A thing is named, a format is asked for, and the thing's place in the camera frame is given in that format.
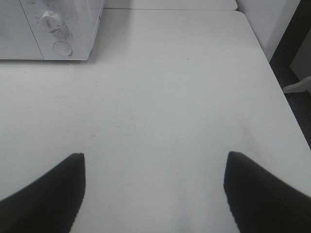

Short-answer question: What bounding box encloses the round white door-release button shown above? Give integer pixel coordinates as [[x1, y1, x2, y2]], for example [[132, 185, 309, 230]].
[[53, 41, 72, 56]]

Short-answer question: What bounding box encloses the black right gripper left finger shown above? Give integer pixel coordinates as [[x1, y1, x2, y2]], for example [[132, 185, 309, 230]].
[[0, 153, 86, 233]]

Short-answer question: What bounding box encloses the white furniture foot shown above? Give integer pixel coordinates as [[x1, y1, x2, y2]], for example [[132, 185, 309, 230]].
[[282, 76, 311, 94]]

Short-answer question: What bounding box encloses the white microwave oven body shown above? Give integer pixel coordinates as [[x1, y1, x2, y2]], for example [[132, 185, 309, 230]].
[[0, 0, 105, 61]]

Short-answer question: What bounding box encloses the white timer knob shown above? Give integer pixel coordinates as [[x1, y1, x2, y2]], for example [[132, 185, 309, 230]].
[[39, 11, 64, 31]]

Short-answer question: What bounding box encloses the white microwave door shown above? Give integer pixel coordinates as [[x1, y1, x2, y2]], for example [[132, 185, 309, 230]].
[[0, 0, 43, 60]]

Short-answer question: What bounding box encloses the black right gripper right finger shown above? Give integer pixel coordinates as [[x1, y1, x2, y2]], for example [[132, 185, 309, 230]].
[[224, 151, 311, 233]]

